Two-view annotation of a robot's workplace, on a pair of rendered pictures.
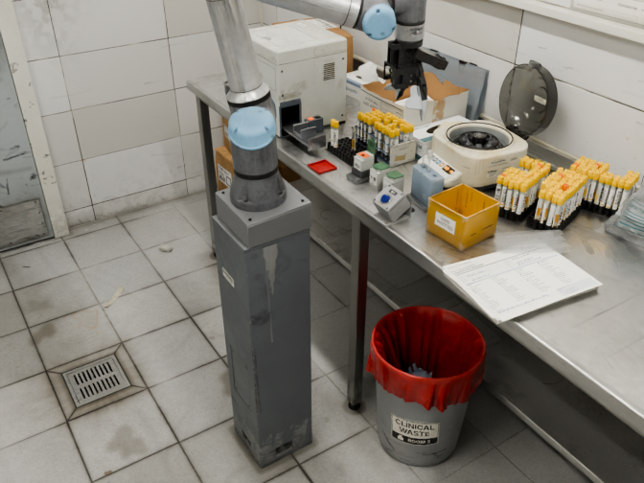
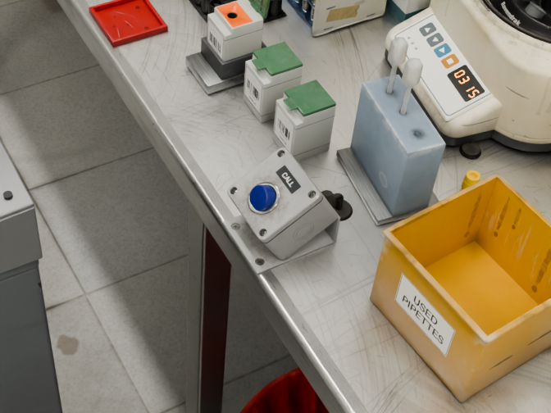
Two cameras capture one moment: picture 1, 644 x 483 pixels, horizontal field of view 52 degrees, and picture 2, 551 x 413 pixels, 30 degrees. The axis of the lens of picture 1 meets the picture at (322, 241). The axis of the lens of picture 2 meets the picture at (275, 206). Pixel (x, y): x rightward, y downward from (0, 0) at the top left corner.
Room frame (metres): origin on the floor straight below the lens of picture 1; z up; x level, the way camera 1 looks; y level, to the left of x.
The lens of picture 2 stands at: (0.93, -0.16, 1.64)
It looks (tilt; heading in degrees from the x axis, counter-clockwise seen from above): 49 degrees down; 358
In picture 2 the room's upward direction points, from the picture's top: 6 degrees clockwise
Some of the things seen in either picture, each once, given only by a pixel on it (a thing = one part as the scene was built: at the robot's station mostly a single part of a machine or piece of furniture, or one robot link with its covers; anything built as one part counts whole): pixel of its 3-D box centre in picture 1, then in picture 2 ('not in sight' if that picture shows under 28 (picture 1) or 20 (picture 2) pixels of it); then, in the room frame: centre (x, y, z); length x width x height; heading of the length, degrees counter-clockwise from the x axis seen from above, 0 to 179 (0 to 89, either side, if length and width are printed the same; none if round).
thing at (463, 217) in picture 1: (462, 216); (479, 286); (1.48, -0.37, 0.93); 0.13 x 0.13 x 0.10; 37
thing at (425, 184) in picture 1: (426, 187); (394, 148); (1.64, -0.30, 0.93); 0.10 x 0.07 x 0.10; 25
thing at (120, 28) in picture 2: (322, 167); (128, 19); (1.86, 0.00, 0.88); 0.07 x 0.07 x 0.01; 33
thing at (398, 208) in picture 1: (397, 201); (300, 198); (1.57, -0.21, 0.92); 0.13 x 0.07 x 0.08; 123
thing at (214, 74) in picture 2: (363, 172); (233, 56); (1.79, -0.13, 0.89); 0.09 x 0.05 x 0.04; 123
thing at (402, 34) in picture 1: (409, 31); not in sight; (1.68, -0.22, 1.35); 0.08 x 0.08 x 0.05
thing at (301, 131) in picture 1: (301, 130); not in sight; (2.04, 0.07, 0.92); 0.21 x 0.07 x 0.05; 33
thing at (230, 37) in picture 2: (363, 164); (234, 37); (1.79, -0.13, 0.92); 0.05 x 0.04 x 0.06; 123
